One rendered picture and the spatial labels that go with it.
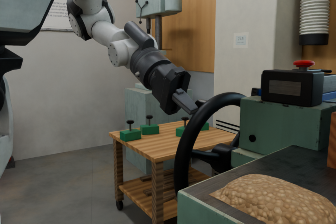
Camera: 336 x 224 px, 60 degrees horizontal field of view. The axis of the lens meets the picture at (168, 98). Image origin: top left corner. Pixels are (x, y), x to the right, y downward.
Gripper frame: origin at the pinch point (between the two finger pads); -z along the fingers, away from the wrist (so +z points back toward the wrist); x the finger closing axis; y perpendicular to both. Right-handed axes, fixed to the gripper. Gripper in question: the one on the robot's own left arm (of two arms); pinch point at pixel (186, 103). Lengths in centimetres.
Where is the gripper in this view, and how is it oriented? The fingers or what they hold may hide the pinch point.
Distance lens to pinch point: 64.1
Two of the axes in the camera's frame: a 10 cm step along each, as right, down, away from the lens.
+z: -5.6, -6.0, 5.8
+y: 8.2, -2.6, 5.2
